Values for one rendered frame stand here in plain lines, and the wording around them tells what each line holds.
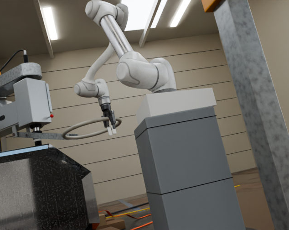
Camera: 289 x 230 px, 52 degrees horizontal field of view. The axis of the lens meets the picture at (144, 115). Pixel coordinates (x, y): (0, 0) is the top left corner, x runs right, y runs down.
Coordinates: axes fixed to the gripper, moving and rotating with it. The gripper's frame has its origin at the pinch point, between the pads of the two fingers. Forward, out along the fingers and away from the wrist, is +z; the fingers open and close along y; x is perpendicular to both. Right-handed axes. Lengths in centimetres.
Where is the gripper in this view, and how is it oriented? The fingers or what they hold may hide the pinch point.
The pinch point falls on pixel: (111, 130)
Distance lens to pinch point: 222.6
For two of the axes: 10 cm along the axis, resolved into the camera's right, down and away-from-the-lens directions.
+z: 2.6, 9.4, -2.0
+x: -7.0, 0.4, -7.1
